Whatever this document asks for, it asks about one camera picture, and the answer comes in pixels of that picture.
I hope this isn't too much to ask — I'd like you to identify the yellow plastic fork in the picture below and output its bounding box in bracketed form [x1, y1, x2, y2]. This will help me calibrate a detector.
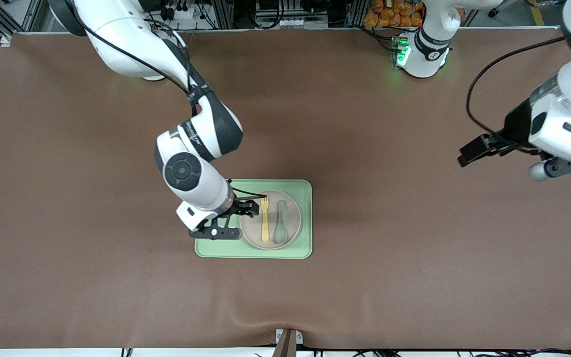
[260, 197, 270, 243]

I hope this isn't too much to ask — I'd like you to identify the green plastic spoon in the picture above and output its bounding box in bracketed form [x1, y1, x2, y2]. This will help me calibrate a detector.
[273, 199, 287, 244]

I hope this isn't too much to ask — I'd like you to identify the round beige plate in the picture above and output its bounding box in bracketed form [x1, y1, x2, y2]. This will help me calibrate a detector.
[240, 190, 302, 250]

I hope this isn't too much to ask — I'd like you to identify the light green rectangular tray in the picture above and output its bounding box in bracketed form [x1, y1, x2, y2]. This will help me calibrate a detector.
[195, 179, 313, 259]

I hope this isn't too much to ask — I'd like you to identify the brown table cover mat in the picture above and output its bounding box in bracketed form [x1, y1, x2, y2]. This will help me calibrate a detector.
[0, 27, 571, 351]

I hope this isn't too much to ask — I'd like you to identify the orange snack pile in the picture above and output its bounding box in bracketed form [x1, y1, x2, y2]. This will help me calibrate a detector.
[363, 0, 424, 29]

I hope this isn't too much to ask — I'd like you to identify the white connector row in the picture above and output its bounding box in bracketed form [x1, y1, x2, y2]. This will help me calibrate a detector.
[257, 17, 328, 29]

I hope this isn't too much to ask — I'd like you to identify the white power strip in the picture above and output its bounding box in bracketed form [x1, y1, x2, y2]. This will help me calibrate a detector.
[159, 4, 202, 20]

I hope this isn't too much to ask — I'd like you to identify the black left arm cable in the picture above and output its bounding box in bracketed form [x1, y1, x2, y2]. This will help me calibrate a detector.
[466, 36, 569, 147]

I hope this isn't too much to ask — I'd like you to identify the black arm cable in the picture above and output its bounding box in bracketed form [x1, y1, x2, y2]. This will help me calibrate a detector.
[70, 0, 267, 200]
[466, 36, 569, 147]

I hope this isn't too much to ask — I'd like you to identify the metal table edge bracket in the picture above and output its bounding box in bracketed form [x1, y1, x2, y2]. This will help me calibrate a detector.
[272, 328, 304, 357]

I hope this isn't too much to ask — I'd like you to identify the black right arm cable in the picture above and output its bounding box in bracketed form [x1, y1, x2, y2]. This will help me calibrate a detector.
[70, 0, 267, 200]

